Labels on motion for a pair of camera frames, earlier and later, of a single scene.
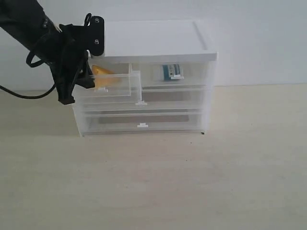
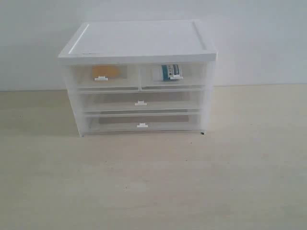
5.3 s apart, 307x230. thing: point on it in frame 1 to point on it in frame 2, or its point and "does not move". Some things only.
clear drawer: (178, 76) does not move
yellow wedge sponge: (103, 78) to (109, 71)
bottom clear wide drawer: (144, 122) does not move
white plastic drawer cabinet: (155, 77) does not move
